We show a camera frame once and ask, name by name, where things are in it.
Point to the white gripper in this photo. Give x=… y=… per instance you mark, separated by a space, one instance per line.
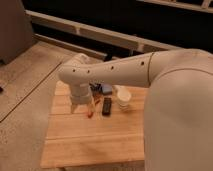
x=80 y=95

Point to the white ceramic cup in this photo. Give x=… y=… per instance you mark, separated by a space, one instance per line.
x=123 y=96

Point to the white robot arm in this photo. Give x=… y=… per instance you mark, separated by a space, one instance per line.
x=178 y=109

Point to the dark ceramic bowl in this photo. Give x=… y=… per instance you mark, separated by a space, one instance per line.
x=96 y=89

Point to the black remote control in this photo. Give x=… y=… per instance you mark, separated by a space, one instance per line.
x=106 y=109

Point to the wooden board table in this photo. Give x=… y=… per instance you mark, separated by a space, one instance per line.
x=73 y=139

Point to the grey cabinet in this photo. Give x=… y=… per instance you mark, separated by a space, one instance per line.
x=16 y=33

